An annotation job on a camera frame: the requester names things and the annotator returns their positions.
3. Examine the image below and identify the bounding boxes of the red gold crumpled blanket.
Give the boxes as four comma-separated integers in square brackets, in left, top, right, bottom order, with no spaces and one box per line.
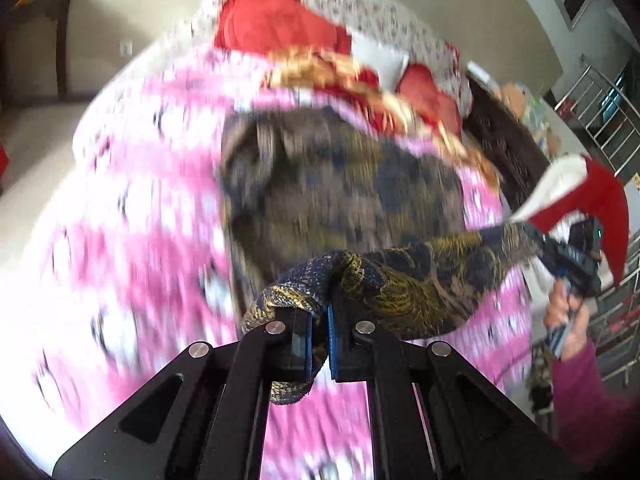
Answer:
[262,47,500,192]

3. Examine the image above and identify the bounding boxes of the dark carved wooden headboard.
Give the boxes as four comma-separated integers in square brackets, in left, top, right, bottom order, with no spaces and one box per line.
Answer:
[463,76,550,211]

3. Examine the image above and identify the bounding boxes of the dark floral patterned garment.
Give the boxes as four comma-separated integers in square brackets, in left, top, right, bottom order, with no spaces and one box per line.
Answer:
[217,105,551,406]

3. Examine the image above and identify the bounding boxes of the person's right hand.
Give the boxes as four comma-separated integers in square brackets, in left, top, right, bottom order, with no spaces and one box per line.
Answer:
[544,278,590,361]

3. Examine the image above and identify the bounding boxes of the metal stair railing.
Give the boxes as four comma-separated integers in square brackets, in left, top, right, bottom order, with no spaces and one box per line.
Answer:
[554,58,639,389]

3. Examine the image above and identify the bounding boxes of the magenta sleeved forearm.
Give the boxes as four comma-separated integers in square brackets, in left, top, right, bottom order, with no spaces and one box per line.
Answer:
[552,341,639,471]

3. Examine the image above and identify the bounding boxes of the white square pillow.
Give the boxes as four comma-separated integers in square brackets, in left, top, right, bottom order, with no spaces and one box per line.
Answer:
[349,29,410,92]

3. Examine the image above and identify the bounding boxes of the small red heart pillow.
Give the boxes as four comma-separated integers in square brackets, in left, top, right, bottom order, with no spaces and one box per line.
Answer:
[396,63,462,136]

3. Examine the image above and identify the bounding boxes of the large red heart pillow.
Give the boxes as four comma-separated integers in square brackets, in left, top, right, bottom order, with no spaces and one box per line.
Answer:
[214,0,352,55]

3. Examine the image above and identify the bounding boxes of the dark wooden side table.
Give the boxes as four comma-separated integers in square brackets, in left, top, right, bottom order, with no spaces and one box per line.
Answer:
[1,0,72,107]

